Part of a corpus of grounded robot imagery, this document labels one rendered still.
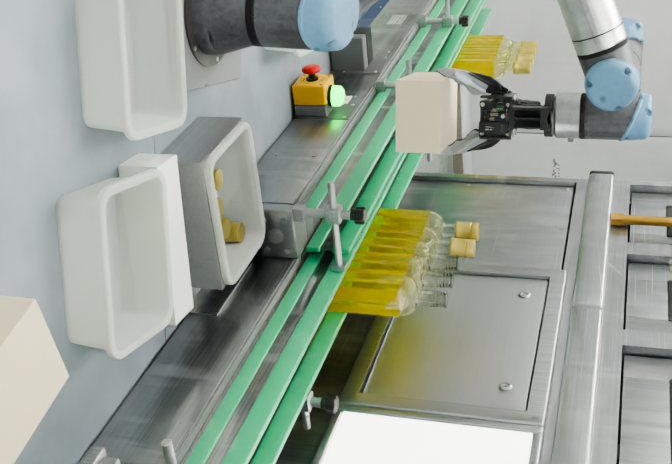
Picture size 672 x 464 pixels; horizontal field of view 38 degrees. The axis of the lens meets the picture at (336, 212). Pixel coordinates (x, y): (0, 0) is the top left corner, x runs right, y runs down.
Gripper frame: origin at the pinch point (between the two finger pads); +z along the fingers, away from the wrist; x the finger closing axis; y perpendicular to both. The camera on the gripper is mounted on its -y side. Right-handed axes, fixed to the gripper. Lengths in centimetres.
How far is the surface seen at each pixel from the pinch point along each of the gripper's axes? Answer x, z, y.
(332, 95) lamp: 0.4, 26.8, -25.1
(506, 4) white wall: -8, 68, -600
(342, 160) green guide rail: 11.0, 20.1, -9.8
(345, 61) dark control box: -5, 32, -51
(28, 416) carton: 23, 27, 82
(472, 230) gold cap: 23.6, -4.8, -11.1
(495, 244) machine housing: 34, -5, -40
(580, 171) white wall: 127, 10, -638
